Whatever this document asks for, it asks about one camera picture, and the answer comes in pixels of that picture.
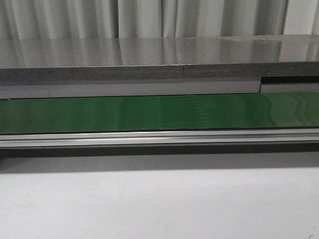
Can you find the dark grey stone countertop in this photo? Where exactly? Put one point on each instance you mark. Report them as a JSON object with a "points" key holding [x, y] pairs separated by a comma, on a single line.
{"points": [[62, 60]]}

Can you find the grey right cabinet panel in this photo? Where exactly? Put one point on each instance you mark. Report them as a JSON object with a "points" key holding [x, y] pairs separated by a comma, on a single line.
{"points": [[289, 88]]}

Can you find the grey cabinet panel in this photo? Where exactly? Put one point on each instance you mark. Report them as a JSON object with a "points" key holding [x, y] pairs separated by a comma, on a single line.
{"points": [[289, 88], [155, 87]]}

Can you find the green conveyor belt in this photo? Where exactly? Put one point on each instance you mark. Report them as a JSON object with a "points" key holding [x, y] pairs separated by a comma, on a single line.
{"points": [[159, 112]]}

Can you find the grey cabinet front panel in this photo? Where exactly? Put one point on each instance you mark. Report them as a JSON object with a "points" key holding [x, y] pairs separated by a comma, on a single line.
{"points": [[155, 87]]}

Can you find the white pleated curtain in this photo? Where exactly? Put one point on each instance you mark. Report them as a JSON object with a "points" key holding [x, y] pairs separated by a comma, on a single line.
{"points": [[82, 19]]}

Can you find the aluminium conveyor side rail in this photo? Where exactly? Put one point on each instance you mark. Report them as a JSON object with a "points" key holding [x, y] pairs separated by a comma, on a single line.
{"points": [[158, 137]]}

